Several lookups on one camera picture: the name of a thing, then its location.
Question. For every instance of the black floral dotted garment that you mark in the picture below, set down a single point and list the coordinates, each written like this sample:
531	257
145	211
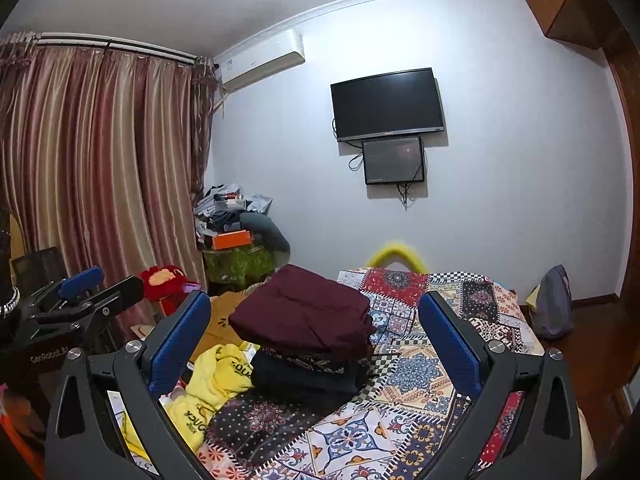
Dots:
255	422

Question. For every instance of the orange bin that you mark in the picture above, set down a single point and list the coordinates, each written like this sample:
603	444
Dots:
15	440

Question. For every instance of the small black wall monitor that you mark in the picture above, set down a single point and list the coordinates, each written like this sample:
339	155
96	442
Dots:
394	160

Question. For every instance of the black wall television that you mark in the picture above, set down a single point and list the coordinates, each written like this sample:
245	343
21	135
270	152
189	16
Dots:
387	104

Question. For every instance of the red plush toy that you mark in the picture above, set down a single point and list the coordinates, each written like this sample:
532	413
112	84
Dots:
160	280

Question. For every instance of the dark beaded cloth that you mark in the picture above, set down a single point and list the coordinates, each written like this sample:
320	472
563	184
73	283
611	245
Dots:
6	270

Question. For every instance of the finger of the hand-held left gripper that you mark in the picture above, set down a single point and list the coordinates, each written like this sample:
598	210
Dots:
120	294
82	279

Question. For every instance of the maroon garment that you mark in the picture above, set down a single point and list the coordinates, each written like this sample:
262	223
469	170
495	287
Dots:
305	310

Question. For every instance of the patchwork patterned bedspread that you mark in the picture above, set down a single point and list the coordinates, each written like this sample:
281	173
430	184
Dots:
415	375

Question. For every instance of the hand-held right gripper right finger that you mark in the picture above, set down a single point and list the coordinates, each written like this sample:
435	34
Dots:
450	340

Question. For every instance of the yellow garment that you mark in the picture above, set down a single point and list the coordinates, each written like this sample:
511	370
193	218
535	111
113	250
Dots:
220	380

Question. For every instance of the black white patterned folded garment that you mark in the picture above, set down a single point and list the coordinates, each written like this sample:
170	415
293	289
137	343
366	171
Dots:
300	361

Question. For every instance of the white curtain rod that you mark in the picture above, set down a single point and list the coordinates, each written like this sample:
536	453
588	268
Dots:
100	42

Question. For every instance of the dark navy folded garment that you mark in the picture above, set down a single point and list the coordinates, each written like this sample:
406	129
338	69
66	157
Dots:
300	377

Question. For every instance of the yellow curved object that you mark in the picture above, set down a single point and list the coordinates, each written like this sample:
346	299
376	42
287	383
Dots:
395	255

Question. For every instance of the grey backpack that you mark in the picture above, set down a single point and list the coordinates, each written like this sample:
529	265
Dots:
552	302

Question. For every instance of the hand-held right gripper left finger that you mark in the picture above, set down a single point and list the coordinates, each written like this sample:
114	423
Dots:
180	340

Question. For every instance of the striped pink curtain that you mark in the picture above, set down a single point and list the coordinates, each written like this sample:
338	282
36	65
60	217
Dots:
100	170

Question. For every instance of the dark grey cushion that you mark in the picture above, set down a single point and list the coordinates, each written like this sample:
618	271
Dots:
267	235

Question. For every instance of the orange box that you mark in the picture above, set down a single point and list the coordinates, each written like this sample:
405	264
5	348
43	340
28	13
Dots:
231	240

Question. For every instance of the brown cardboard box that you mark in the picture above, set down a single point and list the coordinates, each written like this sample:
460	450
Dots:
225	312

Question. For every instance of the white air conditioner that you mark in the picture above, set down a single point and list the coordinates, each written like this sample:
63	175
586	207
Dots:
262	60

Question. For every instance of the yellow paper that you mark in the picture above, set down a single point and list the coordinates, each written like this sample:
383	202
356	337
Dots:
532	300

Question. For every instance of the pile of papers and boxes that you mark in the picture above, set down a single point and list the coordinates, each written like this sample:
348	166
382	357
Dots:
225	202

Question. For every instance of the black mesh chair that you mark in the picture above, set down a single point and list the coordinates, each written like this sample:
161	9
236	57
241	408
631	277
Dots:
37	265

